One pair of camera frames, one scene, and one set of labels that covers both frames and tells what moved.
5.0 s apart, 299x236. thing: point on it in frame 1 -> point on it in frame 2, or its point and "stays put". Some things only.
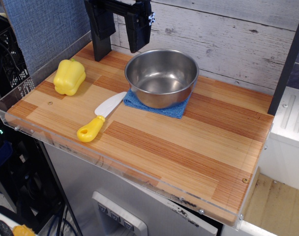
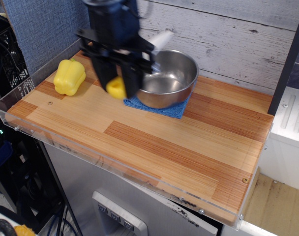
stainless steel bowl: x=161 y=78 stays put
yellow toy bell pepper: x=70 y=74 stays put
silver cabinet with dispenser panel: x=106 y=203 stays put
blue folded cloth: x=176 y=111 stays put
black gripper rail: x=139 y=19 -> x=113 y=34
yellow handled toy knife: x=89 y=131 -> x=116 y=87
